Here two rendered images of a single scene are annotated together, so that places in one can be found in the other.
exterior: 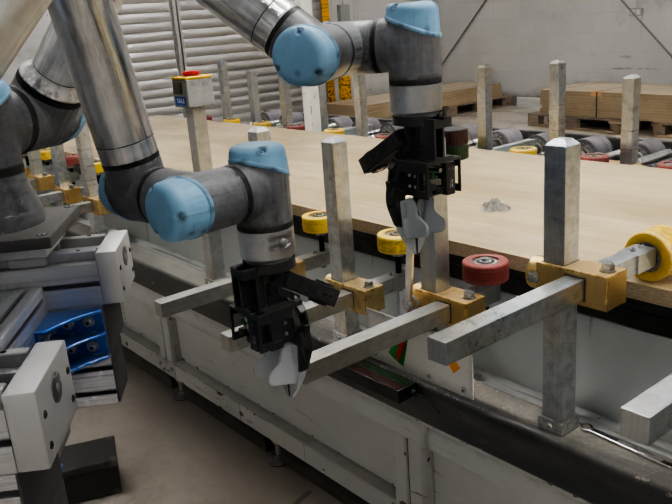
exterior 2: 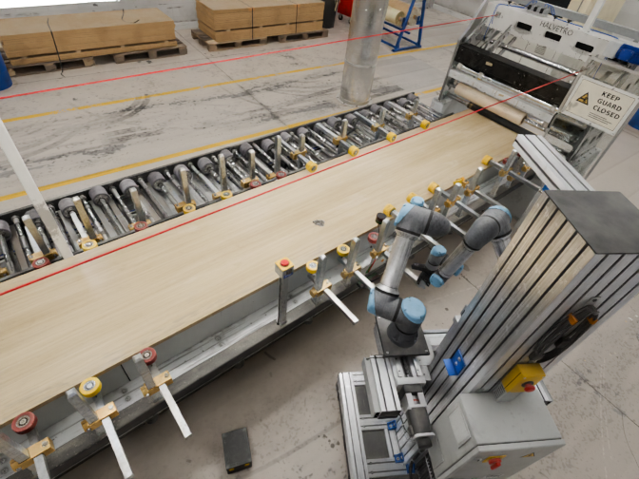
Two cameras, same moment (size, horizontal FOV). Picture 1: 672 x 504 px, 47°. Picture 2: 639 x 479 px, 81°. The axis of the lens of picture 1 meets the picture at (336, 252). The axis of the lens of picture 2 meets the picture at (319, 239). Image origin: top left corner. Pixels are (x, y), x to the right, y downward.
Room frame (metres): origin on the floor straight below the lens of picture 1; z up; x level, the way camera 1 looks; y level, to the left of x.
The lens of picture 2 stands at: (1.81, 1.53, 2.62)
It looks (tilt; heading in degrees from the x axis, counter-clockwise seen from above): 45 degrees down; 264
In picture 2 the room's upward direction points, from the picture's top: 8 degrees clockwise
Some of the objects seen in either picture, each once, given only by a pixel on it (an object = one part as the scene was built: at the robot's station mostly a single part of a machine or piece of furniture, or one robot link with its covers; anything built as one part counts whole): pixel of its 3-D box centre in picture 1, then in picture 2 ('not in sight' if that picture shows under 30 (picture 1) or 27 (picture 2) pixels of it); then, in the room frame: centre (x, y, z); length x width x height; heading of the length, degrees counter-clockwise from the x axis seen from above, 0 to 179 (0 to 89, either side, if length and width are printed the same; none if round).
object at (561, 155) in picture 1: (560, 301); not in sight; (1.04, -0.32, 0.91); 0.04 x 0.04 x 0.48; 38
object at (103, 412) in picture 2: (67, 193); (100, 416); (2.59, 0.91, 0.81); 0.14 x 0.06 x 0.05; 38
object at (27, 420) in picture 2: (71, 169); (28, 426); (2.84, 0.96, 0.85); 0.08 x 0.08 x 0.11
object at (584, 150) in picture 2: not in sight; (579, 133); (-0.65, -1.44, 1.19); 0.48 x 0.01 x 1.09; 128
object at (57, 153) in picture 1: (61, 177); (90, 415); (2.61, 0.92, 0.87); 0.04 x 0.04 x 0.48; 38
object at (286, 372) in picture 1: (285, 374); not in sight; (0.97, 0.08, 0.86); 0.06 x 0.03 x 0.09; 128
